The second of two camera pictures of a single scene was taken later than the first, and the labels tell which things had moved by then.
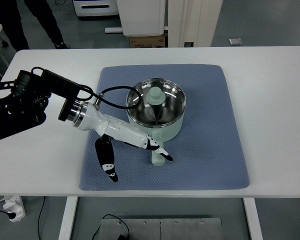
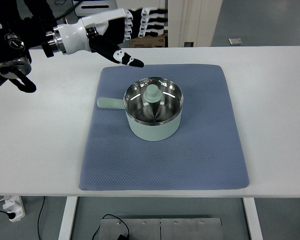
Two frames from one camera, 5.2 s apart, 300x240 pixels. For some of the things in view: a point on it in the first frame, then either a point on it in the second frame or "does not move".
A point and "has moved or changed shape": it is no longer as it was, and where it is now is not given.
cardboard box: [136, 42] does not move
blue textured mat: [208, 152] does not move
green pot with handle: [159, 135] has moved or changed shape
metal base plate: [163, 228] does not move
